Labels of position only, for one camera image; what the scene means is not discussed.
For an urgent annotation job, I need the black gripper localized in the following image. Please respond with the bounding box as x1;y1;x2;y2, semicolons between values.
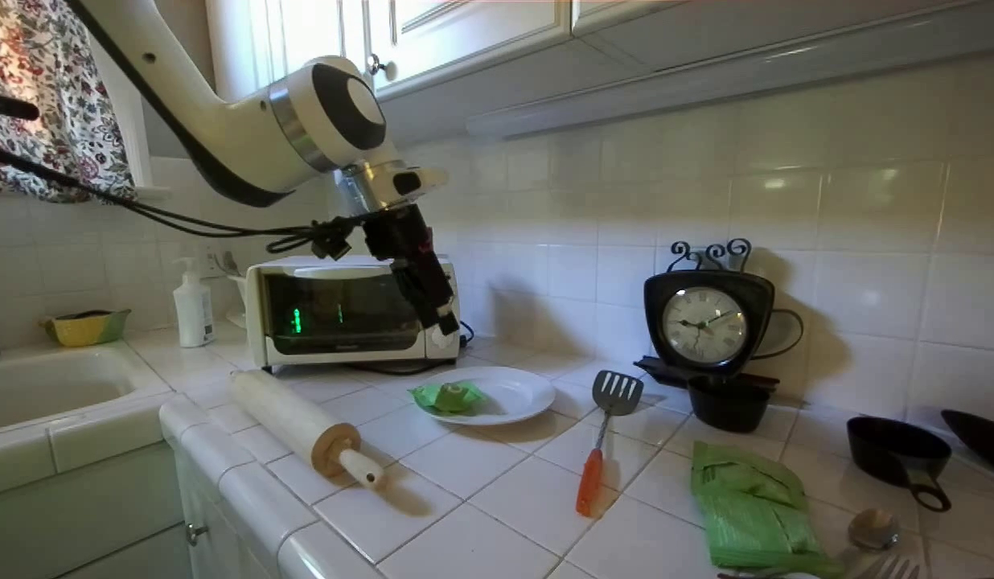
360;203;466;338

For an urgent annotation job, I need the green snack packet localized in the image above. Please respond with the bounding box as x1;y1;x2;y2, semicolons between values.
408;379;493;417

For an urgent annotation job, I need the white round plate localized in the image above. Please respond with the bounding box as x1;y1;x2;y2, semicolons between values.
412;364;559;431

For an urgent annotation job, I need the white toaster oven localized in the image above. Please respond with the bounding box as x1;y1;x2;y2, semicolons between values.
240;254;466;373

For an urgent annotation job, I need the wooden rolling pin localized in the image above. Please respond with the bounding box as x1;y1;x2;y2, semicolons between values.
229;365;387;493

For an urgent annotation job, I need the black framed table clock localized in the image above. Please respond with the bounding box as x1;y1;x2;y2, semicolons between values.
634;234;806;392

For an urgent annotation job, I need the white soap bottle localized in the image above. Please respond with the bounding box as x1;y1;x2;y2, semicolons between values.
170;254;215;351

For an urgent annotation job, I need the metal cabinet knob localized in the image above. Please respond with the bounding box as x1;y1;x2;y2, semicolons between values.
367;50;401;85

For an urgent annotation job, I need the black cup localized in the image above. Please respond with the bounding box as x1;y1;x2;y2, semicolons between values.
684;373;783;437

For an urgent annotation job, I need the green cloth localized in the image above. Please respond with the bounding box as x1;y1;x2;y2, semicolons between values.
689;437;842;579

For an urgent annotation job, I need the white sink basin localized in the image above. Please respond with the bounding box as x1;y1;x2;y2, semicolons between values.
0;345;149;437

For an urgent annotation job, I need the floral curtain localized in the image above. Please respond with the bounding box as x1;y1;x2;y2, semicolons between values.
0;0;138;204

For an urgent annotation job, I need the small black skillet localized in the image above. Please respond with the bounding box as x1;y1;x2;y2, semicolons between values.
842;416;956;513

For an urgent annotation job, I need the metal spoon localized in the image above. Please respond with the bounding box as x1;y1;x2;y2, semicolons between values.
845;504;905;557

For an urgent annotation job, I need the metal fork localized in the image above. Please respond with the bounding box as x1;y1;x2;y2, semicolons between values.
851;549;931;579

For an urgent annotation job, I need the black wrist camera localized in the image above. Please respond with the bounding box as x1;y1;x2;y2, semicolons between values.
307;215;367;264

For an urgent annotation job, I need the orange handled metal spatula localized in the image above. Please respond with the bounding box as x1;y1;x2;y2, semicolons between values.
573;365;647;520

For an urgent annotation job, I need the white wall cabinet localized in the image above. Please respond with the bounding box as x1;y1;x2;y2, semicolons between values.
204;0;994;145

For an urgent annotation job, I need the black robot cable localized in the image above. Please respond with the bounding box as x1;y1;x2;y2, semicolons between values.
0;137;327;244

